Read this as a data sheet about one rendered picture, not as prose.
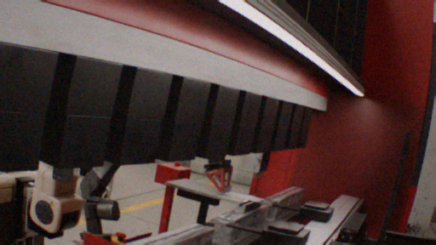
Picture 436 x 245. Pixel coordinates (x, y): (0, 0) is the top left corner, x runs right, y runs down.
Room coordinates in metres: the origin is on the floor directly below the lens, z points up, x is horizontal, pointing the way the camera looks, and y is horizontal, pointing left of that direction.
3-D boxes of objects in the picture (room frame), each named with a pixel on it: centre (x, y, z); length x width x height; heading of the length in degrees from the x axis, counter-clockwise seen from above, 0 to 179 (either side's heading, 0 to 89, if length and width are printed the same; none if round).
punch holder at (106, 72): (0.86, 0.23, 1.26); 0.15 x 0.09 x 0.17; 161
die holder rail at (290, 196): (2.48, -0.35, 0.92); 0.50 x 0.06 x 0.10; 161
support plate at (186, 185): (2.01, -0.02, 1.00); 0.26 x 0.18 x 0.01; 71
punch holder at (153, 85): (1.05, 0.16, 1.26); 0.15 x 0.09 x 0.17; 161
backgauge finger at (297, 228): (1.47, -0.16, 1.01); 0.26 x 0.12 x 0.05; 71
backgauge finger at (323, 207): (1.91, -0.31, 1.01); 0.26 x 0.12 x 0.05; 71
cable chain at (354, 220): (1.64, -0.47, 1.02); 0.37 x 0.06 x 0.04; 161
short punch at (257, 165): (1.97, -0.16, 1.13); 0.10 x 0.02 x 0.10; 161
